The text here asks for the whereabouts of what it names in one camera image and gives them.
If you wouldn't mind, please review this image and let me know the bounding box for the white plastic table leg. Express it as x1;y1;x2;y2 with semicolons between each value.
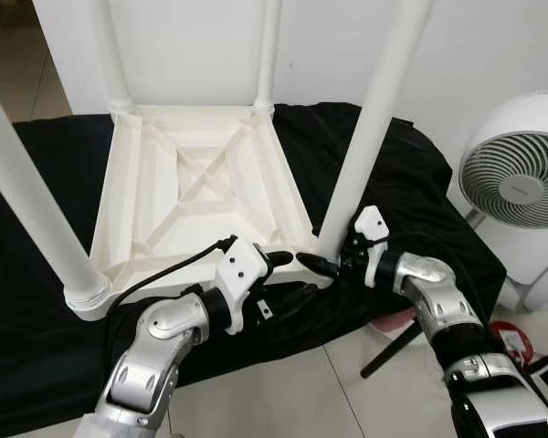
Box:
315;0;435;261
253;0;282;115
91;0;138;115
0;73;111;307

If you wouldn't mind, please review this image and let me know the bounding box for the red floor object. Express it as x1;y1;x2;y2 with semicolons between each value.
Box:
489;319;531;361

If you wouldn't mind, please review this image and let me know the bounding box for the white standing fan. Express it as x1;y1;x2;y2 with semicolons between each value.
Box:
448;89;548;311

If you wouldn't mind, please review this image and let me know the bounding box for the black table cloth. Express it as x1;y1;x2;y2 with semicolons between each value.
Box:
0;100;508;437

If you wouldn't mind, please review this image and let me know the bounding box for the pink white round stool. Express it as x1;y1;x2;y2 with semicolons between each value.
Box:
370;308;416;331

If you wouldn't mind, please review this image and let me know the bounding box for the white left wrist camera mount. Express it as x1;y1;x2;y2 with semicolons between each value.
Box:
215;237;268;334

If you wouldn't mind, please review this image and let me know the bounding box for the white plastic children table top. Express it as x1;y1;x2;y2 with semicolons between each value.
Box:
64;102;339;322

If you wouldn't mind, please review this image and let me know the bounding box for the black metal stand pole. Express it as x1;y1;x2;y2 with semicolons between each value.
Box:
361;321;423;380

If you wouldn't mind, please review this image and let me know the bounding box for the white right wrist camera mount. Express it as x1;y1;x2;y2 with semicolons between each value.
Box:
352;206;391;288

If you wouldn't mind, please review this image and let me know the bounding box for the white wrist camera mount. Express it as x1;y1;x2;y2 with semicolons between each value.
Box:
352;206;391;288
215;237;268;334

